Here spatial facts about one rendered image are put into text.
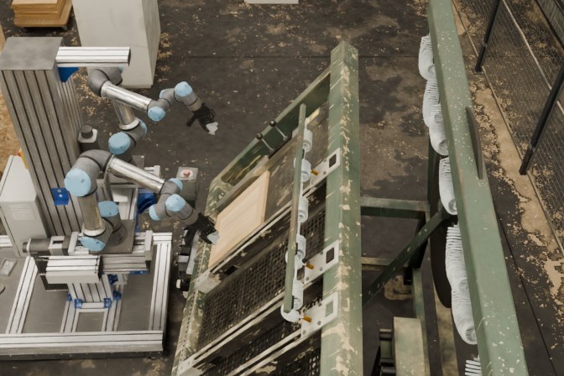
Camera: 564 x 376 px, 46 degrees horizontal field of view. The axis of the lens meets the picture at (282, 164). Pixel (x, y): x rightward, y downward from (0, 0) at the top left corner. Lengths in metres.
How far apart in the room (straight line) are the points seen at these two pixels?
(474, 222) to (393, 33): 4.94
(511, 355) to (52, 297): 3.18
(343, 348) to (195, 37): 4.99
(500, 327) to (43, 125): 2.22
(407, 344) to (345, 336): 0.25
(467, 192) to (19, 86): 1.97
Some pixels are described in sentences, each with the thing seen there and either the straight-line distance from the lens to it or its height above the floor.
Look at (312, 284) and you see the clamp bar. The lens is 2.50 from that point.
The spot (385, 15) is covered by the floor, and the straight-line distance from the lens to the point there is 7.25.
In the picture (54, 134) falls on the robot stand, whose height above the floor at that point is 1.65.
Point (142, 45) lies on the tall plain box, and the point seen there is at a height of 0.49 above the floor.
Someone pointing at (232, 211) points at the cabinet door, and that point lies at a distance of 3.66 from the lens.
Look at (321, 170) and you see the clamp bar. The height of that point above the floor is 1.83.
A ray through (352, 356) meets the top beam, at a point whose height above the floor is 1.89.
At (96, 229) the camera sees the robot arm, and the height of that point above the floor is 1.29.
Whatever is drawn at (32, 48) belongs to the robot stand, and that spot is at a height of 2.03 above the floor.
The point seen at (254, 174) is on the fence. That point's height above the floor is 1.22.
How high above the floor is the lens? 3.79
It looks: 45 degrees down
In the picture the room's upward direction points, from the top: 3 degrees clockwise
